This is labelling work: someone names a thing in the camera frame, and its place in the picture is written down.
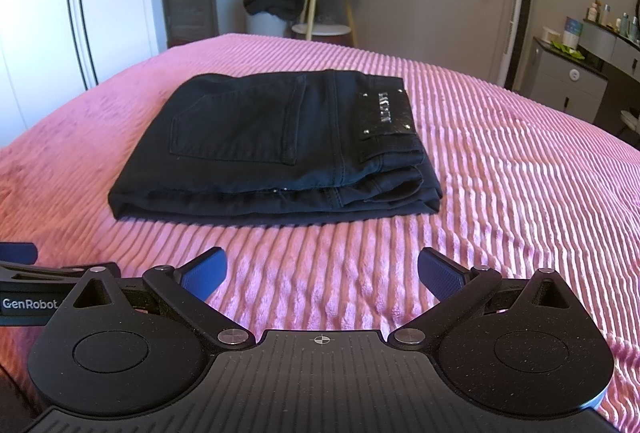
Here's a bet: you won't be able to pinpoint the white and teal box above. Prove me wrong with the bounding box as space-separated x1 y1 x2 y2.
563 15 585 49

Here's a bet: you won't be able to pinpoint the white and black tower fan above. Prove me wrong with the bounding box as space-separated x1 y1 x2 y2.
497 0 537 90

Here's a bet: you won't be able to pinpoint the black pants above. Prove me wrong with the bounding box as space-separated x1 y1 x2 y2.
109 69 443 222

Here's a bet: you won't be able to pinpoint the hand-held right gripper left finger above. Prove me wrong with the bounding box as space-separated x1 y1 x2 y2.
72 247 256 352

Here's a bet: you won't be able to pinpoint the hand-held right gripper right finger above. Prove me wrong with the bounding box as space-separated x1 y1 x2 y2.
387 247 569 352

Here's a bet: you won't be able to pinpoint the green item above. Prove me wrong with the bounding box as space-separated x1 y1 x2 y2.
552 41 585 60

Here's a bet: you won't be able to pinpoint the white wardrobe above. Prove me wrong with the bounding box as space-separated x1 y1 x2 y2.
0 0 169 148

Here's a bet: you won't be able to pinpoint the grey dresser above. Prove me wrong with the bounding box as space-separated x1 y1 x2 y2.
530 20 640 124

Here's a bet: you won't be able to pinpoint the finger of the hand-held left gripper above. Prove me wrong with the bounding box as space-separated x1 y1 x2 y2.
0 242 39 267
0 262 121 286

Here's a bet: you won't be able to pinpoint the white laundry bin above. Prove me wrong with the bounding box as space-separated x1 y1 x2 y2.
248 11 289 36

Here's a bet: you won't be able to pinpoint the pink ribbed blanket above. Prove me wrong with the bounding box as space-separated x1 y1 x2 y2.
0 33 640 433

